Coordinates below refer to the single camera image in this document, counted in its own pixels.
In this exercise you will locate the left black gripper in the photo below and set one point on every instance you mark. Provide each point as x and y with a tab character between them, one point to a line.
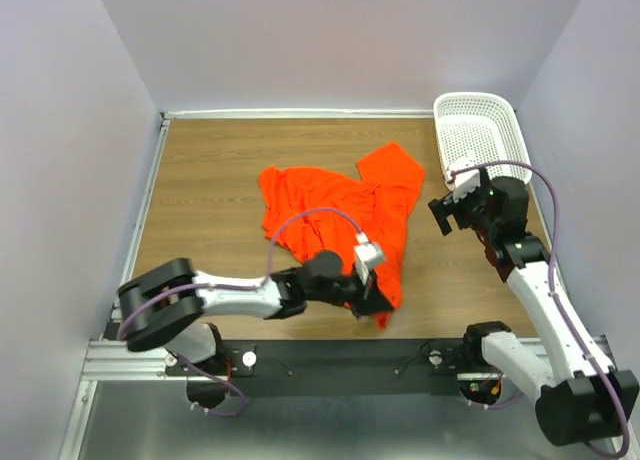
371	297

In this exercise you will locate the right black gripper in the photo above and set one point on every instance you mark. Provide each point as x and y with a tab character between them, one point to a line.
438	210

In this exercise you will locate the white perforated plastic basket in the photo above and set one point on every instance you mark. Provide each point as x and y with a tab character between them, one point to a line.
480	127

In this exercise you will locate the orange t shirt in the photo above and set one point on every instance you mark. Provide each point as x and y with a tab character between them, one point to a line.
380	202

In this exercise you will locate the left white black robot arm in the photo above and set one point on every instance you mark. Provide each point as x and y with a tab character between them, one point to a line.
161	307

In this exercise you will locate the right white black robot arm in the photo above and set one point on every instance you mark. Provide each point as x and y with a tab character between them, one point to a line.
578	394

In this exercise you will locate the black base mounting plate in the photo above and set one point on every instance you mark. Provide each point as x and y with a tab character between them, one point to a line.
323	368

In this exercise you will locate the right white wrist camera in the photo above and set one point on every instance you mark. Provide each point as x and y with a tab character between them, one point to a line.
466	176

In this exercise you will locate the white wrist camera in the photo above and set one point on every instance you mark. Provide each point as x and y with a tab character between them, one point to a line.
466	176
368	255

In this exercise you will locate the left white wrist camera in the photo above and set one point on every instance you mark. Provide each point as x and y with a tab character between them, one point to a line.
368	255

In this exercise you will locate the aluminium frame rail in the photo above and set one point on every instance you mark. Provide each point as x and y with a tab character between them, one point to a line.
111	361

